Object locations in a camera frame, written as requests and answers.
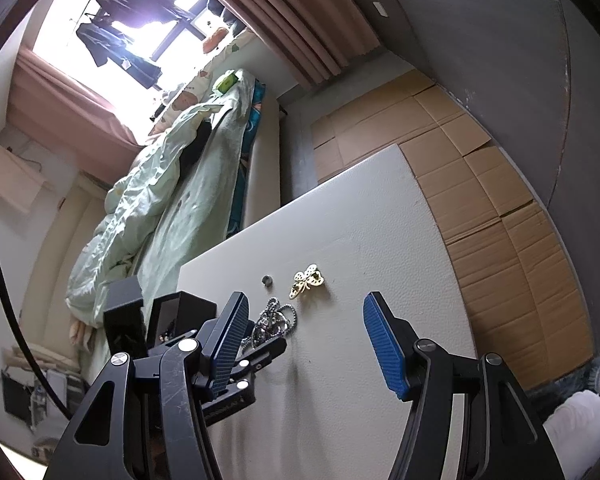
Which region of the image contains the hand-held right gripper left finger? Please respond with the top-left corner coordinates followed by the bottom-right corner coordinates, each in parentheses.
top-left (42, 291), bottom-right (252, 480)

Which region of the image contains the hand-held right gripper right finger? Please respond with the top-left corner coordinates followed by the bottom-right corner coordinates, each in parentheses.
top-left (363, 291), bottom-right (566, 480)

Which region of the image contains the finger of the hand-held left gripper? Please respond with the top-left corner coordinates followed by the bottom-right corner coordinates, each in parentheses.
top-left (227, 337), bottom-right (287, 382)

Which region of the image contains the silver chain necklace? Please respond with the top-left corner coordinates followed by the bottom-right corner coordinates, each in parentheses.
top-left (240, 297), bottom-right (299, 354)

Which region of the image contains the gold butterfly brooch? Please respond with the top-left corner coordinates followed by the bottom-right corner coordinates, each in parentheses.
top-left (288, 262), bottom-right (326, 301)

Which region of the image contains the black jewelry box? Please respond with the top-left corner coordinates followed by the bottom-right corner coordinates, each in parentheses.
top-left (102, 280), bottom-right (217, 362)

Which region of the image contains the white leather low table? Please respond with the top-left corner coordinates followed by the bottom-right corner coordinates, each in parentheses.
top-left (177, 143), bottom-right (482, 480)

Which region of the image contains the light green bedsheet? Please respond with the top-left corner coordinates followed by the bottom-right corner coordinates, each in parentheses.
top-left (134, 70), bottom-right (257, 307)

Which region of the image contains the pink pillow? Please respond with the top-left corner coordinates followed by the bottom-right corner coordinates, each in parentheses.
top-left (68, 320), bottom-right (94, 349)

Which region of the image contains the light green quilt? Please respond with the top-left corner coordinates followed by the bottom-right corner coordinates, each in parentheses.
top-left (66, 100), bottom-right (232, 332)

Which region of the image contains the beige upholstered bed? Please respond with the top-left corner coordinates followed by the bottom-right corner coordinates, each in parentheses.
top-left (22, 90), bottom-right (282, 361)

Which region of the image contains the black garment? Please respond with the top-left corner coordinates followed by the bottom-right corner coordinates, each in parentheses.
top-left (179, 122), bottom-right (214, 172)

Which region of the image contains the grey fluffy rug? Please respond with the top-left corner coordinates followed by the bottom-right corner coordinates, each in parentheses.
top-left (529, 354), bottom-right (600, 412)

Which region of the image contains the teal patterned mattress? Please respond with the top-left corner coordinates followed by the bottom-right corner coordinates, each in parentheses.
top-left (227, 80), bottom-right (269, 234)

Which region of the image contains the white fluffy cloth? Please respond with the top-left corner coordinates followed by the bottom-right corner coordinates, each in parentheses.
top-left (542, 388), bottom-right (600, 444)

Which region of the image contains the black bag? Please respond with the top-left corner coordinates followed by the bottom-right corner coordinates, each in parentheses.
top-left (0, 364), bottom-right (42, 419)

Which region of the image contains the printed window seat cushion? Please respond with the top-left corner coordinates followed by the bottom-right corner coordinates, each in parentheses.
top-left (147, 42), bottom-right (244, 137)

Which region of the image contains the beige hanging cloth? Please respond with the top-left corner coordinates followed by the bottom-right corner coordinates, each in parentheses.
top-left (0, 143), bottom-right (46, 215)

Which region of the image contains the pink curtain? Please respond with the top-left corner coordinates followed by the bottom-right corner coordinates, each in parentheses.
top-left (7, 45), bottom-right (149, 149)
top-left (207, 0), bottom-right (382, 89)

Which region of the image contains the orange plush toy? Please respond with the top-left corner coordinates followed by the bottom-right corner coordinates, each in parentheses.
top-left (202, 27), bottom-right (230, 54)

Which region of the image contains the row of hanging dark clothes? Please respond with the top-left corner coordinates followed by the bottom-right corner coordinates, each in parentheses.
top-left (75, 0), bottom-right (191, 91)

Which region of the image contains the dark cushion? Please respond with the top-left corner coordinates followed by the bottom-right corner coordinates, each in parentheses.
top-left (204, 0), bottom-right (246, 29)

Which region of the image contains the black cable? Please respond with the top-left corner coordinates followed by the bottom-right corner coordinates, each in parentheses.
top-left (0, 212), bottom-right (74, 424)

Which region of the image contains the black window frame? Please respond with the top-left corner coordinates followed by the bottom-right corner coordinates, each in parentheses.
top-left (150, 0), bottom-right (217, 62)

